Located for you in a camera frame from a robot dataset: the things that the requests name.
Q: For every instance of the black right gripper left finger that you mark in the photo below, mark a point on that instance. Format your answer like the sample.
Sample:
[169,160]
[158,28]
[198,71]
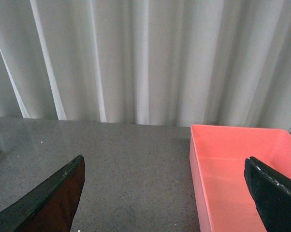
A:
[51,206]

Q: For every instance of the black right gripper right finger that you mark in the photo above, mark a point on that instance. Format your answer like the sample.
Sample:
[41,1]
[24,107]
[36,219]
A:
[271,192]

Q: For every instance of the pink plastic bin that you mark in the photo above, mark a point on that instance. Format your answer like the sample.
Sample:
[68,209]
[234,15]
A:
[217,159]

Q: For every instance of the white curtain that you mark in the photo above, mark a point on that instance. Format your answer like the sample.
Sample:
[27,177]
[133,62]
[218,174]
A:
[154,62]

